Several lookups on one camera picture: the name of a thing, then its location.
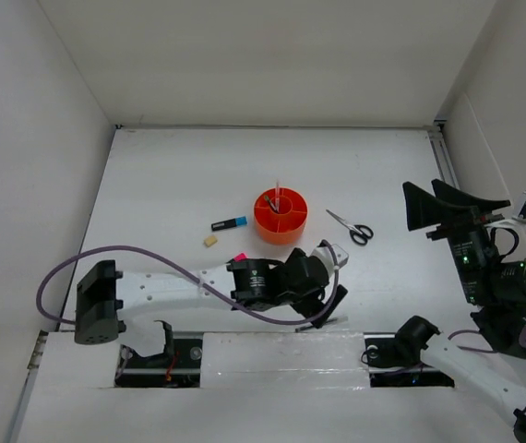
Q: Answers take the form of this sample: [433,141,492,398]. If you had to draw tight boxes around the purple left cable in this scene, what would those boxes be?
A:
[36,239,342,329]

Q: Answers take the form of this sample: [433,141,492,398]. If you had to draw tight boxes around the pink gel pen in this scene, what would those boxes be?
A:
[273,179,281,213]

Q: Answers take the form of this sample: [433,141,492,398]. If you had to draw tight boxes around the black handled scissors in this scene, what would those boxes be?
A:
[326,210,375,246]

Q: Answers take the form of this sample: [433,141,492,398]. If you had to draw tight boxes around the aluminium rail right side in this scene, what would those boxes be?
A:
[427,120,460,189]

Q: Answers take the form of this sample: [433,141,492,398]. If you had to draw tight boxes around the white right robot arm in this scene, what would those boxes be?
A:
[394,179,526,442]

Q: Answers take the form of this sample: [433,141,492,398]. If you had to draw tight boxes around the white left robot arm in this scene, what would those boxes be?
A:
[74,245,349,366]

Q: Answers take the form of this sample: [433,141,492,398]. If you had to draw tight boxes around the blue highlighter marker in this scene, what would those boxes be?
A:
[210,216,247,232]

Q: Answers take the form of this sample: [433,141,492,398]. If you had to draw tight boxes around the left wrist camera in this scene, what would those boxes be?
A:
[310,242,349,278]

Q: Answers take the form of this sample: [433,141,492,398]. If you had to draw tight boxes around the orange round desk organizer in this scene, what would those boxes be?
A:
[253,187,308,245]

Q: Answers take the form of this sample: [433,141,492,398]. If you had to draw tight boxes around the beige eraser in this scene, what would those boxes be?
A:
[203,235,218,247]

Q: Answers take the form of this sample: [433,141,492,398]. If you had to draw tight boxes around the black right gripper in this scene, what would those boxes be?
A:
[401,176,508,302]

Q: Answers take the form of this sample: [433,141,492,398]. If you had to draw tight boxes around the black pen refill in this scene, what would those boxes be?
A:
[264,195,279,214]

